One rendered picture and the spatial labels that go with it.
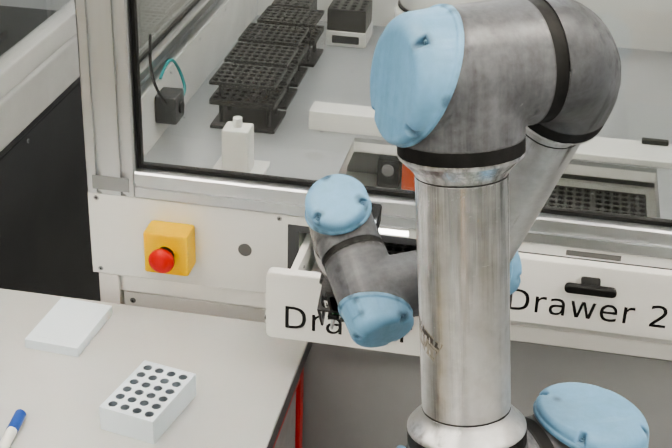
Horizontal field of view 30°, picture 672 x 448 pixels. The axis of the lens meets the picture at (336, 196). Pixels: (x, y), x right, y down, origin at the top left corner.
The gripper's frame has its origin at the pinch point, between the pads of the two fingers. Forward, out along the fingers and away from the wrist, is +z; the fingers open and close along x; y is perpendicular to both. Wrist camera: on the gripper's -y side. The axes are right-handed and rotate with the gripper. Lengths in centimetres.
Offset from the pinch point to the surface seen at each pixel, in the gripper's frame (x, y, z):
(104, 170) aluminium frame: -44.0, -19.2, 4.9
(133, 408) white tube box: -28.6, 18.8, 1.3
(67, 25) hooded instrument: -80, -77, 51
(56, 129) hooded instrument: -83, -61, 67
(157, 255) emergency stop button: -33.4, -7.7, 8.7
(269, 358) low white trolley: -14.7, 3.4, 16.7
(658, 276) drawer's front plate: 40.9, -14.2, 9.0
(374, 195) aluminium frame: -1.7, -20.2, 5.2
